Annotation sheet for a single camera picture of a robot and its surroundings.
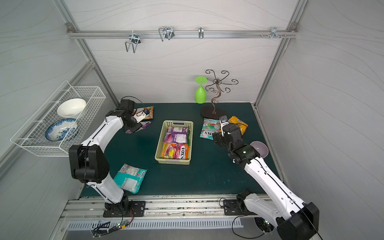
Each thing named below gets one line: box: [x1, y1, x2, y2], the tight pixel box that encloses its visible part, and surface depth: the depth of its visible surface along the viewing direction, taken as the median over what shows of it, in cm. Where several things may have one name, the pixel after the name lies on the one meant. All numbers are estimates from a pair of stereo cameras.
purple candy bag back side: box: [164, 126, 189, 144], surface depth 99 cm
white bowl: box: [57, 98, 87, 119], surface depth 71 cm
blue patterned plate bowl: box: [45, 118, 78, 142], surface depth 65 cm
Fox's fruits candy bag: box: [161, 142, 190, 160], surface depth 94 cm
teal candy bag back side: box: [113, 163, 148, 194], surface depth 84 cm
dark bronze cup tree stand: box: [200, 69, 239, 119], surface depth 97 cm
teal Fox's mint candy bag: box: [199, 118, 221, 141], surface depth 106 cm
